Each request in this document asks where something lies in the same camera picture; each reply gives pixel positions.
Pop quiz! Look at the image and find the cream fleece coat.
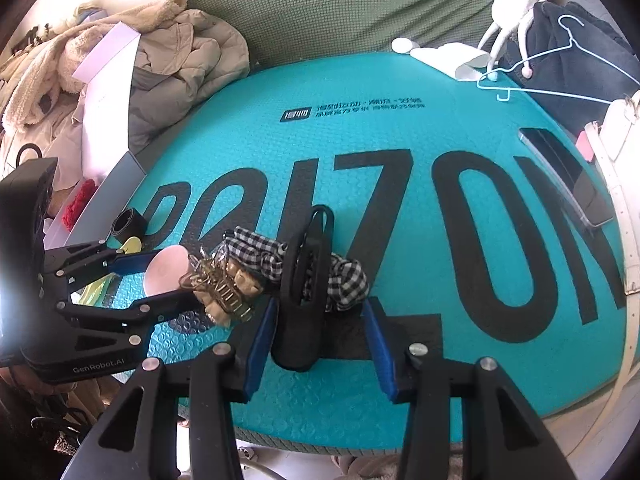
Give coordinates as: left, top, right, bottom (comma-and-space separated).
0, 0, 188, 131

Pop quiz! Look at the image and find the black coil hair tie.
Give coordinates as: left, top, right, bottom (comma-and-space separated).
111, 208, 147, 241

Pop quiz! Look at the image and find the teal bubble mailer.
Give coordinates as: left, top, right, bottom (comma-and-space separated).
100, 50, 631, 456

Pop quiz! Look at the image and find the pink round compact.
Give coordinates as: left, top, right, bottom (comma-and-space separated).
144, 246, 196, 297

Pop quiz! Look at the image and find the small pink item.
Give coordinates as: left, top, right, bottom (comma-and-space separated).
575, 130, 598, 163

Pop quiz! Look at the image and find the phone in clear case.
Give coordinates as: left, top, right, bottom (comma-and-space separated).
517, 127, 613, 228

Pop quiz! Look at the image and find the white gift box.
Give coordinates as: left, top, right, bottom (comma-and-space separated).
42, 21, 148, 261

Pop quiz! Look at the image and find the large black claw clip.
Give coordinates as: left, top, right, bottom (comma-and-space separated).
270, 205, 337, 373

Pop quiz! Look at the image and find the beige puffer jacket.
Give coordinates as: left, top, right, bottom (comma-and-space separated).
127, 7, 251, 151

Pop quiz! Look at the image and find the gold metal hair clip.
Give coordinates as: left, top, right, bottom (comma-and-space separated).
187, 247, 256, 323

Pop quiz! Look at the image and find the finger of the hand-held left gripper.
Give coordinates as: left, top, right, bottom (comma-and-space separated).
40, 240, 163, 286
55, 285, 201, 346

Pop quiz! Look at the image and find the dark navy garment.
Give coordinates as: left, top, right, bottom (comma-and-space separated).
502, 1, 640, 111

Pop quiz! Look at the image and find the white crumpled tissue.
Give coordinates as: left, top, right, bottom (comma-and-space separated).
412, 42, 491, 83

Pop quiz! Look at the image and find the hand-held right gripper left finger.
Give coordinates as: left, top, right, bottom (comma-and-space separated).
70, 300, 281, 480

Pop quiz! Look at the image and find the black white checkered scrunchie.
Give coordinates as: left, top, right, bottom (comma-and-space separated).
220, 226, 371, 317

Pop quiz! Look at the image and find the red fuzzy scrunchie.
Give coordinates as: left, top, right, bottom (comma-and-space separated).
62, 178, 99, 226

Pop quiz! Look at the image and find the light blue wire hanger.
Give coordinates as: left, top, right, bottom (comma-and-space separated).
476, 15, 640, 106

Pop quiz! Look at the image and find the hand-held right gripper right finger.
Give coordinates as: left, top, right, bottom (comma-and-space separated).
361, 297, 583, 480

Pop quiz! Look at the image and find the green sofa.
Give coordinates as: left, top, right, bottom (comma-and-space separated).
187, 0, 498, 78

